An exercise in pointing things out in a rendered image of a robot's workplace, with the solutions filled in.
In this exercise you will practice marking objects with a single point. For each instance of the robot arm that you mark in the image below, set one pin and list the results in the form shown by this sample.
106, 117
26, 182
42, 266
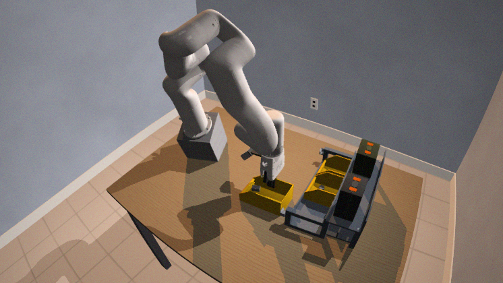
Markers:
223, 66

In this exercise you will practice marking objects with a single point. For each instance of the yellow bin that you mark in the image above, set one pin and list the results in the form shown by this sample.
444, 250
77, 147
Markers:
324, 197
335, 165
269, 199

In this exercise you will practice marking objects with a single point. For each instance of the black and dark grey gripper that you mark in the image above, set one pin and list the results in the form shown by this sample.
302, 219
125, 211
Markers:
270, 166

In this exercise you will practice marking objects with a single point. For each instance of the grey slanted shelf rack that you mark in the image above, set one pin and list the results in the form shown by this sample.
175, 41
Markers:
318, 220

